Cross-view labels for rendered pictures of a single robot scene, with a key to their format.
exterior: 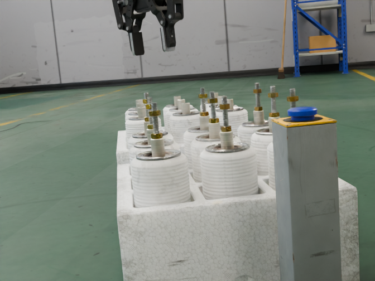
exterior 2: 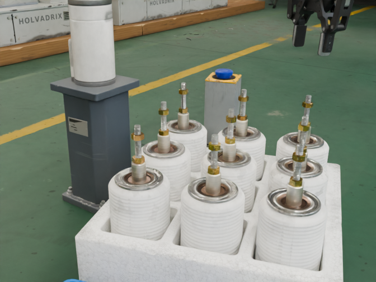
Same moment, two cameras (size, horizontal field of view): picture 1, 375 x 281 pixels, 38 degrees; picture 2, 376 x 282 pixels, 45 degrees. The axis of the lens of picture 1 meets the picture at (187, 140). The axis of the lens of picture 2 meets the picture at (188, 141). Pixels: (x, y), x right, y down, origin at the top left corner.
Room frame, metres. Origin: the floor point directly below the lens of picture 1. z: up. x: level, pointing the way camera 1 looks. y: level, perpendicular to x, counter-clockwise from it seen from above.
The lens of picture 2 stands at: (1.70, 0.16, 0.58)
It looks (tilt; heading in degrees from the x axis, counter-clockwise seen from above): 23 degrees down; 203
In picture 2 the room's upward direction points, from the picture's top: 1 degrees clockwise
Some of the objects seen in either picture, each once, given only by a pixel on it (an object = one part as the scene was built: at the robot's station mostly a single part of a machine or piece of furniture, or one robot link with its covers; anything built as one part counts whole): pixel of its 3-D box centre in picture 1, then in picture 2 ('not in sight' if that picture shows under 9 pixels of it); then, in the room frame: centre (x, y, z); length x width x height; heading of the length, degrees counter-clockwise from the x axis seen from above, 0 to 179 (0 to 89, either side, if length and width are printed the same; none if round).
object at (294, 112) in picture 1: (302, 115); (224, 74); (0.73, -0.16, 0.32); 0.04 x 0.04 x 0.02
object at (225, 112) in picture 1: (225, 118); (243, 108); (0.90, -0.07, 0.30); 0.01 x 0.01 x 0.08
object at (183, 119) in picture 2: not in sight; (183, 120); (0.91, -0.18, 0.26); 0.02 x 0.02 x 0.03
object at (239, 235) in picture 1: (221, 218); (225, 236); (1.01, -0.05, 0.09); 0.39 x 0.39 x 0.18; 7
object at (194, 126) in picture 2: not in sight; (183, 126); (0.91, -0.18, 0.25); 0.08 x 0.08 x 0.01
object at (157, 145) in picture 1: (158, 148); (304, 134); (0.88, 0.05, 0.26); 0.02 x 0.02 x 0.03
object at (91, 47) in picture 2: not in sight; (93, 43); (0.85, -0.43, 0.39); 0.09 x 0.09 x 0.17; 79
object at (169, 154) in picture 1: (158, 155); (303, 140); (0.88, 0.05, 0.25); 0.08 x 0.08 x 0.01
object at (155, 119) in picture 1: (155, 125); (306, 114); (0.88, 0.05, 0.30); 0.01 x 0.01 x 0.08
